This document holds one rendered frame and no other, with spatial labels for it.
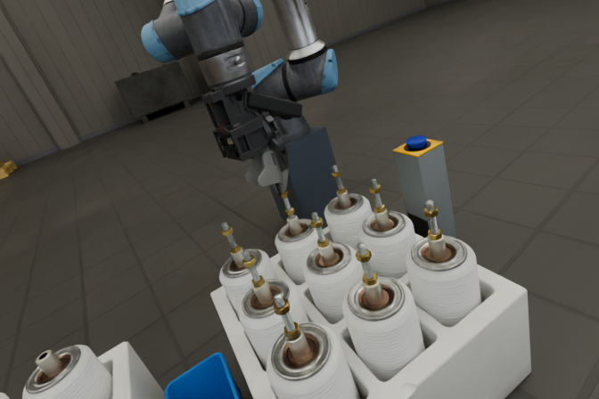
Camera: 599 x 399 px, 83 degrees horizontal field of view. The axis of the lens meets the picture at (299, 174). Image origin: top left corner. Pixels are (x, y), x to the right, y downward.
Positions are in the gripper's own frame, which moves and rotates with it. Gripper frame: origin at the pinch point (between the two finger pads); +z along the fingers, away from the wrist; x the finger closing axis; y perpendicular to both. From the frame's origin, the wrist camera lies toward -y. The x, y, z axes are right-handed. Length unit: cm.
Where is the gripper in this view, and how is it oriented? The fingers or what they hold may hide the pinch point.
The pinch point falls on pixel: (282, 183)
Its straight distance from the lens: 62.1
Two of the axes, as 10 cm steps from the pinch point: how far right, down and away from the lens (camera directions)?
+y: -7.3, 4.7, -5.0
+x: 6.2, 1.3, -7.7
